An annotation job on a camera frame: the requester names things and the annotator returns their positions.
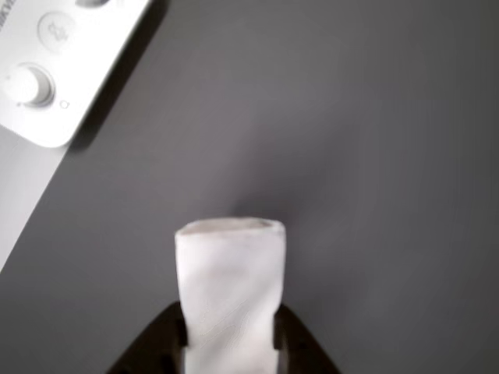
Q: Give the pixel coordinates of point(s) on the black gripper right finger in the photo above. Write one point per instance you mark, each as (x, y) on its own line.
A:
(300, 350)

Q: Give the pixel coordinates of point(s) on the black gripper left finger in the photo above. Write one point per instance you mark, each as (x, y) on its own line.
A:
(156, 350)

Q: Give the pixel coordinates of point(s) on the white rectangular block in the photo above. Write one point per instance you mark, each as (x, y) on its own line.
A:
(230, 280)

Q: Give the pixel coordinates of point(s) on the gray desk mat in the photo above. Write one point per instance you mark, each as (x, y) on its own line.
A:
(312, 136)

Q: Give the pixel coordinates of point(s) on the white remote device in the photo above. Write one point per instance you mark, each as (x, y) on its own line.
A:
(58, 58)

